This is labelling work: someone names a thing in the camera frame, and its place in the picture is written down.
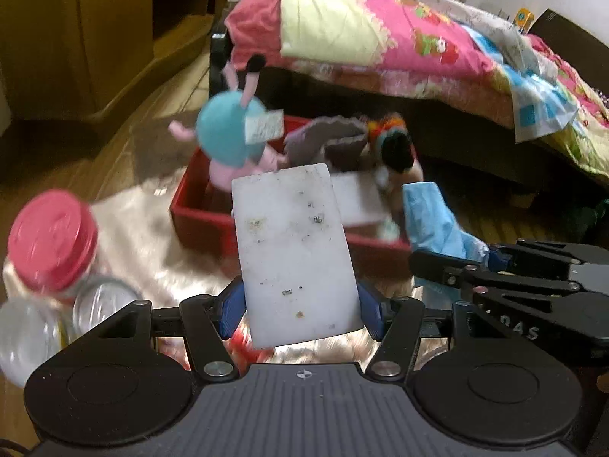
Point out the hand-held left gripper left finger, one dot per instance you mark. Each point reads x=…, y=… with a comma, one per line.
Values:
x=231, y=312

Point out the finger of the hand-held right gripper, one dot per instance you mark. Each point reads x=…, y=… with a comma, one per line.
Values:
x=442, y=269
x=502, y=259

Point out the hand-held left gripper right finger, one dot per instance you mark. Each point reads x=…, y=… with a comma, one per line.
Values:
x=372, y=312

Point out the blue cloth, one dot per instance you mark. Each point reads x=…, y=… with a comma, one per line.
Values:
x=428, y=219

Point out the stained white sponge block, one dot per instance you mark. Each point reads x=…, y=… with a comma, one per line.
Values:
x=295, y=257

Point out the red box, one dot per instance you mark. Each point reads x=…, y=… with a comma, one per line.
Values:
x=200, y=221

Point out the red wrapper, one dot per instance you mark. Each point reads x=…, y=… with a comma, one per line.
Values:
x=245, y=350

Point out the dark cloth heap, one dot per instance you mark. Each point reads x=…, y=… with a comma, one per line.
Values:
x=585, y=221

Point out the clean white sponge block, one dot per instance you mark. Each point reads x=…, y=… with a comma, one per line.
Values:
x=359, y=200

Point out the black-haired plush doll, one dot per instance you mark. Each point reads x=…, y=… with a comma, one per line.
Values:
x=397, y=152

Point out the blue checkered quilt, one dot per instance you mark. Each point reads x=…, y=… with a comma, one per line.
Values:
x=542, y=104

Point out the grey plush toy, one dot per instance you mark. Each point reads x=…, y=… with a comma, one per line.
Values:
x=323, y=145

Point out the blue and pink plush toy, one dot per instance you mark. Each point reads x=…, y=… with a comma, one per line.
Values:
x=223, y=128

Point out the pink-lidded jar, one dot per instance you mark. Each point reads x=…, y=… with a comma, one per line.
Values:
x=52, y=240

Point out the clear plastic bottle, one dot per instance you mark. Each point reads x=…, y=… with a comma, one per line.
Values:
x=26, y=342

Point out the pale floral sheet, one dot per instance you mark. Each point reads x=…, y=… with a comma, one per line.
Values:
x=504, y=33

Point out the yellow box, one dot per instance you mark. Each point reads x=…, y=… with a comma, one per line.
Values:
x=523, y=20

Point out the bed with colourful quilt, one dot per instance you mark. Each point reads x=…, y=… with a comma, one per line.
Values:
x=380, y=24

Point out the wooden cabinet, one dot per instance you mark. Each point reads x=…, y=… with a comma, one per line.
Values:
x=71, y=33

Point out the dark bed frame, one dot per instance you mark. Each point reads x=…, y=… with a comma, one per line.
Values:
x=476, y=143

